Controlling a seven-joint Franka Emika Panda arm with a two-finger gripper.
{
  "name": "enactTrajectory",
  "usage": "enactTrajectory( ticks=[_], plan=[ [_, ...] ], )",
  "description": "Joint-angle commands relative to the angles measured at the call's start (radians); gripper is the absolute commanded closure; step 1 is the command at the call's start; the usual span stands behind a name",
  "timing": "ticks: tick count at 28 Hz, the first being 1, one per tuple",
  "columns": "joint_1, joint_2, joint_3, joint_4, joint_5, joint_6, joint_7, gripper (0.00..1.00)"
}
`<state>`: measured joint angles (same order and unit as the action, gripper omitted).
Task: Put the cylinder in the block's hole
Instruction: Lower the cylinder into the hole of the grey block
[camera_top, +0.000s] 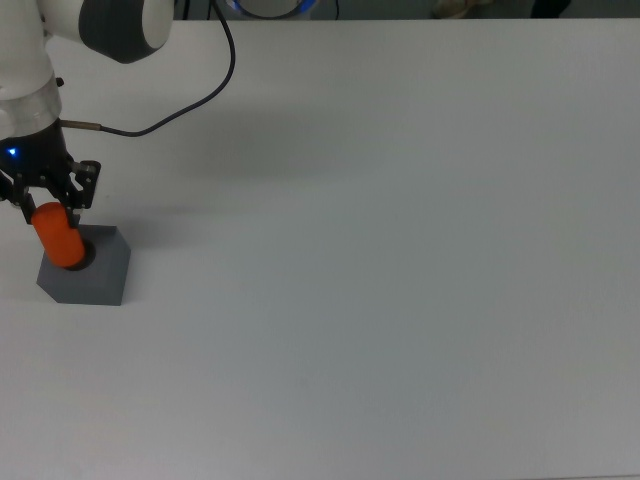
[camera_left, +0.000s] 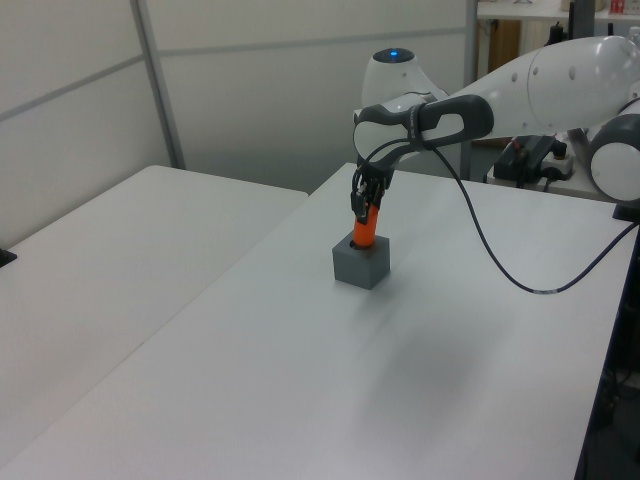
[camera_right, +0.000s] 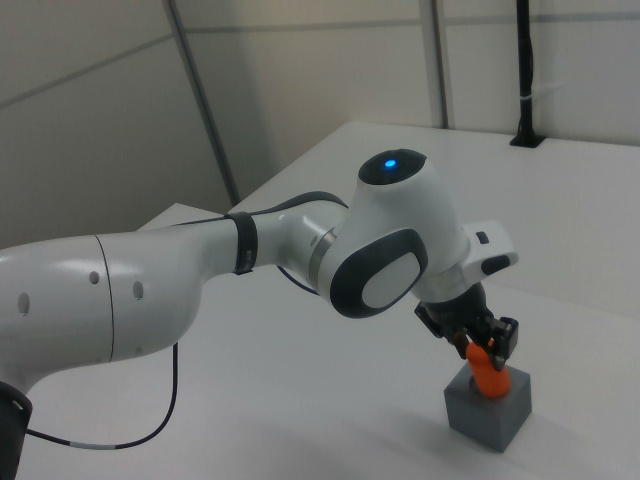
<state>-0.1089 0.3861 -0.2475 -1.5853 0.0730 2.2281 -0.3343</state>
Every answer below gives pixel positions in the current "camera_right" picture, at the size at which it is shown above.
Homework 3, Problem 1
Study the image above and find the upright grey partition post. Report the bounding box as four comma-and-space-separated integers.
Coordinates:
430, 0, 452, 129

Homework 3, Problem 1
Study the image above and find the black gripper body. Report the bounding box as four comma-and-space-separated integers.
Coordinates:
413, 281, 497, 351

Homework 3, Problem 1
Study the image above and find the grey block with round hole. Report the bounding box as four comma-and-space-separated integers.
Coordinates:
443, 366, 532, 454

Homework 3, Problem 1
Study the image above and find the black pole with base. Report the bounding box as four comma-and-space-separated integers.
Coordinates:
509, 0, 546, 149

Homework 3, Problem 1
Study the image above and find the orange cylinder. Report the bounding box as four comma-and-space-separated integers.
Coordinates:
464, 338, 512, 399

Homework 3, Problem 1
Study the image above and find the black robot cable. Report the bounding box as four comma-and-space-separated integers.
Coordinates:
24, 264, 322, 450

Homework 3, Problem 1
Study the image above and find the slanted grey partition post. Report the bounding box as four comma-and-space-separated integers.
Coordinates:
166, 0, 242, 207

